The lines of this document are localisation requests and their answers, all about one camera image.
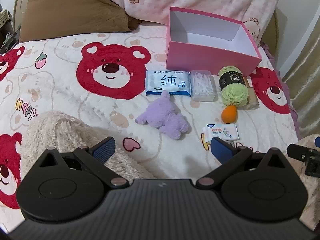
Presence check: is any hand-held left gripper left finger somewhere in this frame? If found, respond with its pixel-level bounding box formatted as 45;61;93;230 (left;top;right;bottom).
37;137;130;188

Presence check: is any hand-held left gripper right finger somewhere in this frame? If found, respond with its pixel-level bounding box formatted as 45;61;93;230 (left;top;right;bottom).
195;137;293;189

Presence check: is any small white tissue pack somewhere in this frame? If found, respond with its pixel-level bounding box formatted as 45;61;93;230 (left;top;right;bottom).
201;123;240;142

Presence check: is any orange makeup sponge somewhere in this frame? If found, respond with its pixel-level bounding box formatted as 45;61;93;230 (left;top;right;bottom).
221;105;237;125

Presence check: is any green yarn ball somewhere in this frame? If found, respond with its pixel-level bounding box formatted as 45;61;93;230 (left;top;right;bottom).
218;66;249;107

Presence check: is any gold cap foundation bottle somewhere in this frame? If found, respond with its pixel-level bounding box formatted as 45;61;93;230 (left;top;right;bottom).
244;76;260;110

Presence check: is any purple plush toy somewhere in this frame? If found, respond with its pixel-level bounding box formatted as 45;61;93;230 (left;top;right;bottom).
135;90;190;140

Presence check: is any clear floss pick box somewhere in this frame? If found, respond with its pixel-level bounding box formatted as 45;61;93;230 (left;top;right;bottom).
190;69;217;102

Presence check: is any blue wet wipes pack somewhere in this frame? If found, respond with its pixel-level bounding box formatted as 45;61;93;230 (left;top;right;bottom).
145;70;192;97

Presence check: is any pink cardboard box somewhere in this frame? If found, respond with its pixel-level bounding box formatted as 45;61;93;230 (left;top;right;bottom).
166;6;262;77

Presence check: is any cream fluffy blanket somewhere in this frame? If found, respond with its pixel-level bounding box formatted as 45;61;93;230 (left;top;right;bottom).
287;134;320;207
21;110;157;180

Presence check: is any gold curtain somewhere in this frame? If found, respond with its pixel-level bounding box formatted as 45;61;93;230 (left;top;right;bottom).
281;12;320;140

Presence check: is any red bear print bedsheet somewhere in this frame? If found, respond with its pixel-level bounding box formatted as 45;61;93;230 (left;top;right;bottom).
0;25;300;230

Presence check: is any dark wooden nightstand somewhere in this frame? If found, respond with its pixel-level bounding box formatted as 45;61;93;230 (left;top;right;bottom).
0;25;22;54

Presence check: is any brown pillow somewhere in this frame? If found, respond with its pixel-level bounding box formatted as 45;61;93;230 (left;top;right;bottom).
19;0;140;43

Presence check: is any bedside table with cloth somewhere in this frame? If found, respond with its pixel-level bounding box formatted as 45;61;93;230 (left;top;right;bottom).
0;8;13;28

